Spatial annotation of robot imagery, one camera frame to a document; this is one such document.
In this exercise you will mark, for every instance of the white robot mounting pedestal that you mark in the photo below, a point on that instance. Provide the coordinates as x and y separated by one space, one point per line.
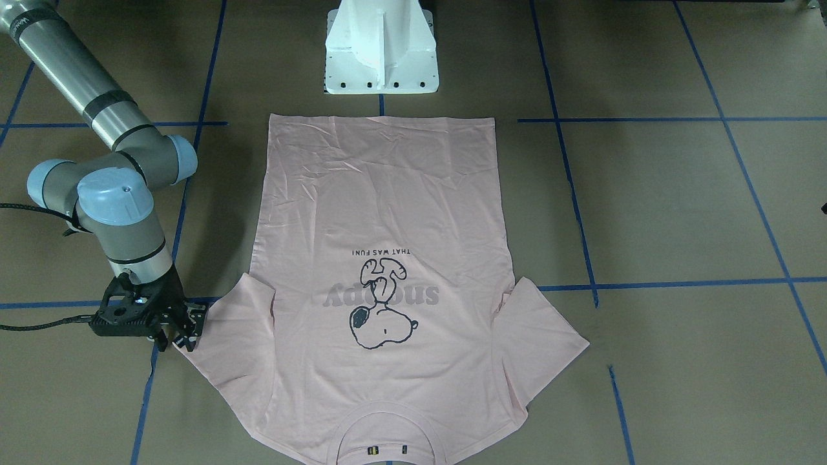
380 47

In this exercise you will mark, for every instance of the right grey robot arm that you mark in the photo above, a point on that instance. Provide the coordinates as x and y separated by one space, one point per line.
111 196

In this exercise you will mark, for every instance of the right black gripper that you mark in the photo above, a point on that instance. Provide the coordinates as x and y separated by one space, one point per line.
172 298

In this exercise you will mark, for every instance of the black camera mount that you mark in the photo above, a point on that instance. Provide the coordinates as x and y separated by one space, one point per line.
125 315

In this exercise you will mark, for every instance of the pink Snoopy t-shirt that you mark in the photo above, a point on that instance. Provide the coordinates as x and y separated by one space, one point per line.
380 318

